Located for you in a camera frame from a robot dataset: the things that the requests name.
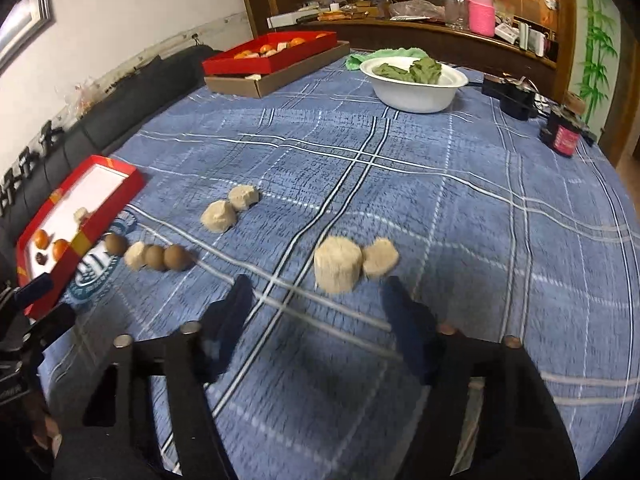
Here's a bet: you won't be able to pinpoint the orange tangerine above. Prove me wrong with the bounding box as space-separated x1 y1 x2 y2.
32 229 50 250
52 238 70 262

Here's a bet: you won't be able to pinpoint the red tray with white inside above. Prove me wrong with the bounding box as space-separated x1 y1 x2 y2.
15 155 144 320

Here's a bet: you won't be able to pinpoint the wooden sideboard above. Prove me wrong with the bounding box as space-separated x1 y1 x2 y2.
297 6 568 100

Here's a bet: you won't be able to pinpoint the far red tray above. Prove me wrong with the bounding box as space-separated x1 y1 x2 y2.
202 30 337 76

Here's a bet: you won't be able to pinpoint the brown cardboard box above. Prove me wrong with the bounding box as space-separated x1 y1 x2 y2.
204 41 350 99

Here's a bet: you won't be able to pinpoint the brown kiwi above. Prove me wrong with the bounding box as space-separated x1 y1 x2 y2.
163 244 192 272
144 245 166 272
104 233 129 257

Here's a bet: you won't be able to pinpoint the white bowl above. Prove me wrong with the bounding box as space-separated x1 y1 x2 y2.
359 56 469 114

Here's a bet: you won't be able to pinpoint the black red small jar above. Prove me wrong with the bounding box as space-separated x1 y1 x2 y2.
538 104 585 158

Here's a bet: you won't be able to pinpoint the black sofa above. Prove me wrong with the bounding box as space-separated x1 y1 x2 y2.
1 44 217 284

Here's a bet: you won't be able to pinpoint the person's left hand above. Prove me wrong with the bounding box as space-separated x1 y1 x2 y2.
23 390 63 457

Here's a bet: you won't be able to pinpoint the pink cup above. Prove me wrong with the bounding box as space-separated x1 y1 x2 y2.
466 0 496 38

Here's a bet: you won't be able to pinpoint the black device on table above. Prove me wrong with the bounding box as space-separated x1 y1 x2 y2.
482 74 537 122

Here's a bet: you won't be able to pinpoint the green cloth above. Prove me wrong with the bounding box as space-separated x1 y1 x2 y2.
345 48 427 70

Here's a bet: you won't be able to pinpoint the blue plaid tablecloth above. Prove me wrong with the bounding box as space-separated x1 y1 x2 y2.
41 62 639 479

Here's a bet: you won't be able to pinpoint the dark red jujube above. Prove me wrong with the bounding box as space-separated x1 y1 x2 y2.
35 252 48 266

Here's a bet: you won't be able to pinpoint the green leaves in bowl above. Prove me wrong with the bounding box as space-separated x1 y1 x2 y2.
372 55 442 84

